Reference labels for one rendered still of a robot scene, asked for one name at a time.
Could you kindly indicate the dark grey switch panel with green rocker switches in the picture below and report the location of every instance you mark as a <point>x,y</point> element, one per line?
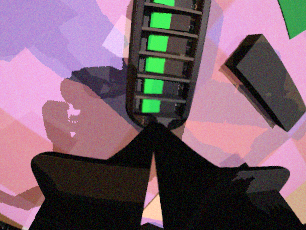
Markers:
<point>166,42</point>

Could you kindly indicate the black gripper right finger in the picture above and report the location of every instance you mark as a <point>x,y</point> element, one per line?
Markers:
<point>187,182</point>

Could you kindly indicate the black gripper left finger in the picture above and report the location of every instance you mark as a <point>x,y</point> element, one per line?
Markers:
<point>121,179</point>

